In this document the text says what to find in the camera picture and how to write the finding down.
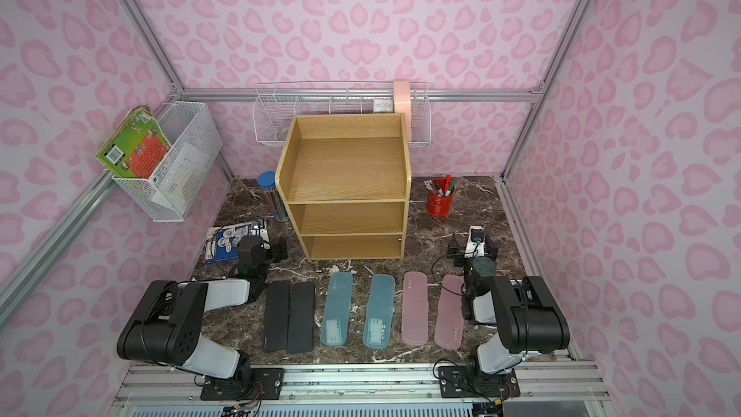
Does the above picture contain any black pencil case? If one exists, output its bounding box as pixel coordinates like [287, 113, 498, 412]
[264, 280, 291, 353]
[286, 282, 315, 354]

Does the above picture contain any pink pencil case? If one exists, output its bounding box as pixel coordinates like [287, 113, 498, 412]
[434, 274, 464, 351]
[401, 271, 428, 347]

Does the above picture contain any teal pencil case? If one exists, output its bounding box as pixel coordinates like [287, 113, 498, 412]
[363, 274, 396, 349]
[320, 272, 353, 347]

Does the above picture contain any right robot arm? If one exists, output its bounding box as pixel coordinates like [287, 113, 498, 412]
[446, 226, 570, 378]

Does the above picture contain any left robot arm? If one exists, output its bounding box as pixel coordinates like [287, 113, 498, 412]
[117, 236, 288, 385]

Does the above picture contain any blue-lid pencil tube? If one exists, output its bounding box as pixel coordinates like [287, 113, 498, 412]
[257, 171, 289, 222]

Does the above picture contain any wooden three-tier shelf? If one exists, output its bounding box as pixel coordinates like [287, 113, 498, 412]
[276, 135, 412, 261]

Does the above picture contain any blue comic book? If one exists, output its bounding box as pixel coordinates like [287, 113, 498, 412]
[204, 218, 269, 266]

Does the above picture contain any red pen cup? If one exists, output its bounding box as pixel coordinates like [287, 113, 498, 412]
[425, 175, 455, 217]

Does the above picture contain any white paper in basket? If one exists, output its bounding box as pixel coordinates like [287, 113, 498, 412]
[157, 143, 208, 214]

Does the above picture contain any white mesh side basket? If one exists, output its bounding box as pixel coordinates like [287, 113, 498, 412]
[113, 102, 223, 222]

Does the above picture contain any green red book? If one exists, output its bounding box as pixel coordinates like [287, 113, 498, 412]
[96, 105, 171, 179]

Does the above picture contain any pink tape roll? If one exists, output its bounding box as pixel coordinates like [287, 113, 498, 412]
[393, 80, 412, 142]

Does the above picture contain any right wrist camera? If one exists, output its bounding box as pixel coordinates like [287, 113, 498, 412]
[468, 226, 486, 245]

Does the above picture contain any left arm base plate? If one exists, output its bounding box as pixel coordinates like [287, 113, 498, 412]
[200, 368, 285, 403]

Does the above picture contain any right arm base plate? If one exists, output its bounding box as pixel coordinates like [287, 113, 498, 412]
[433, 365, 521, 401]

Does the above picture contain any white wire wall basket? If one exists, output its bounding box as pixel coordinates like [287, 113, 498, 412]
[252, 81, 431, 147]

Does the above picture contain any aluminium front rail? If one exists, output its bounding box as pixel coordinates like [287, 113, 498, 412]
[108, 361, 616, 416]

